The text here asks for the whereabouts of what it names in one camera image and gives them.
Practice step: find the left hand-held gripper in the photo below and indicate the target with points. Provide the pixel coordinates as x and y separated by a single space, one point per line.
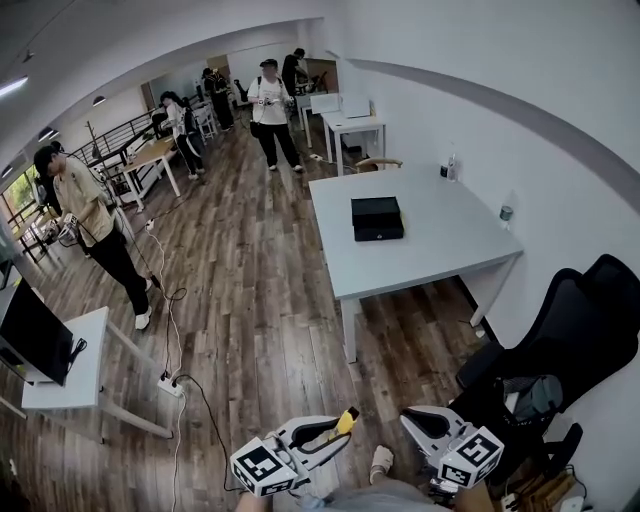
260 465

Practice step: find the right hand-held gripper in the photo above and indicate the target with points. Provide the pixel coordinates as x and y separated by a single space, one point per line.
470 455

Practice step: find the yellow utility knife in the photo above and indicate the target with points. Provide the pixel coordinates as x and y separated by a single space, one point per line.
345 422

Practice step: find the black box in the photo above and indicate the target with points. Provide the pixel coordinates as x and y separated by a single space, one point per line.
376 217

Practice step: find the person's right forearm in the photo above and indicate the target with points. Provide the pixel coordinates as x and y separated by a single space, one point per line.
475 501

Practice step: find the person's left forearm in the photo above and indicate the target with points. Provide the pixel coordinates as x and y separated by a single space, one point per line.
260 504

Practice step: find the person's foot in sandal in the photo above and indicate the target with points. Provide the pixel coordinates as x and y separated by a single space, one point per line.
382 465

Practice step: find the person's torso in grey shirt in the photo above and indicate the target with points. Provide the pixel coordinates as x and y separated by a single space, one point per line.
380 500

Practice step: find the grey bag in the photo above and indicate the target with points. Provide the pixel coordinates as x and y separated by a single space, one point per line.
537 397

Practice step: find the brown cardboard box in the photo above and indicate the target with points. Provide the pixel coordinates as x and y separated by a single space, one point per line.
542 492

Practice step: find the black mesh office chair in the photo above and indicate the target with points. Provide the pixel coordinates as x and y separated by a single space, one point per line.
575 325

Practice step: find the large white table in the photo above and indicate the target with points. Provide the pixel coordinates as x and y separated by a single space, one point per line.
450 235

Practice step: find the clear bottle green label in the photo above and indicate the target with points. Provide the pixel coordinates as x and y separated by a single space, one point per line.
506 214

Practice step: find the small black jar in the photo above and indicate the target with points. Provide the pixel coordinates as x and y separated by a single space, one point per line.
444 171

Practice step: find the clear bottle red label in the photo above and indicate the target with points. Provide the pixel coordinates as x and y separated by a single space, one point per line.
453 169

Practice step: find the small white power strip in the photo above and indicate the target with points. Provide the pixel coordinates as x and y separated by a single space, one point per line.
150 225

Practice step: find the wooden chair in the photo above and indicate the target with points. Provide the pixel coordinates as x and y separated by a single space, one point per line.
380 162

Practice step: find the black monitor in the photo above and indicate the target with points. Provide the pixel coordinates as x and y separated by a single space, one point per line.
32 335

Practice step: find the small white table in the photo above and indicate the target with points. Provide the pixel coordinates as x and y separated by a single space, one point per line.
350 125

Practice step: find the wooden-top table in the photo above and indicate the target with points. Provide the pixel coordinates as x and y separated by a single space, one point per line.
147 155

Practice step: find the white box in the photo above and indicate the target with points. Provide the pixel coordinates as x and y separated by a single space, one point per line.
326 103
357 106

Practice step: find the white chair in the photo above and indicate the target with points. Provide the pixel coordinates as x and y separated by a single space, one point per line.
206 120

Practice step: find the black metal railing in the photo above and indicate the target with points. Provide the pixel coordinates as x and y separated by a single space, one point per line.
115 135

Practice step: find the wooden coat rack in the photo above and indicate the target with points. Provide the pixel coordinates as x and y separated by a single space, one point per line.
93 137

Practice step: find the black pendant lamp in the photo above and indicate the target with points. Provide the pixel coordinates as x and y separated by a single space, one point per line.
6 171
48 133
99 100

